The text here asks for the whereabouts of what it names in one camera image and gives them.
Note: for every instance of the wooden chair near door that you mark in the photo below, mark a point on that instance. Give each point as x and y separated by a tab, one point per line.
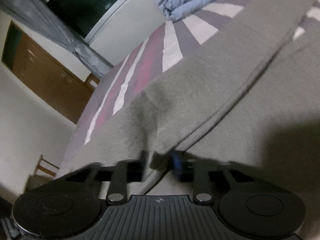
92	82

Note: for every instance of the brown wooden door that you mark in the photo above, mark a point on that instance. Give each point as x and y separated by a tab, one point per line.
44	75

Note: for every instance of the grey pants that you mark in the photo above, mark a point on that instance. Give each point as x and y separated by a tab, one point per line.
249	97

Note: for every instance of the wooden chair at left edge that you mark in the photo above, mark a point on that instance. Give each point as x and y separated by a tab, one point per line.
43	173

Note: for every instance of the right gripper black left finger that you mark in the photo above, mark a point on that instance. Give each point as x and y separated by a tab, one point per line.
72	204

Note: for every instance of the striped pink grey bedsheet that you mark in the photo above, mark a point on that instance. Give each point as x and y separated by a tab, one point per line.
164	48

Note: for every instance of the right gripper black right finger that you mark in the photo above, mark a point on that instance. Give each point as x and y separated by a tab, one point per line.
247	205

